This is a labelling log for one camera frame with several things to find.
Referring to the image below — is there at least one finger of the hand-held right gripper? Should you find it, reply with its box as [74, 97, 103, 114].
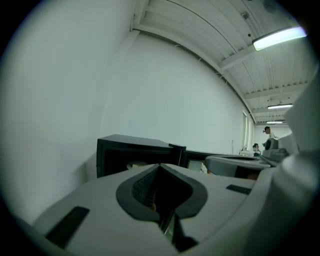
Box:
[204, 154, 272, 177]

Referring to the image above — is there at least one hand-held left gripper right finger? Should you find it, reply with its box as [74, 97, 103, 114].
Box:
[159, 163, 262, 253]

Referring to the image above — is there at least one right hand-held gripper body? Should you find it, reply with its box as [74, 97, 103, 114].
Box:
[239, 62, 320, 256]

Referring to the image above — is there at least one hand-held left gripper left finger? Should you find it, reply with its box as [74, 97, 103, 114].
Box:
[32, 163, 164, 256]

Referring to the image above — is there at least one black microwave oven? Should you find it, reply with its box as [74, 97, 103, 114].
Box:
[96, 134, 187, 179]

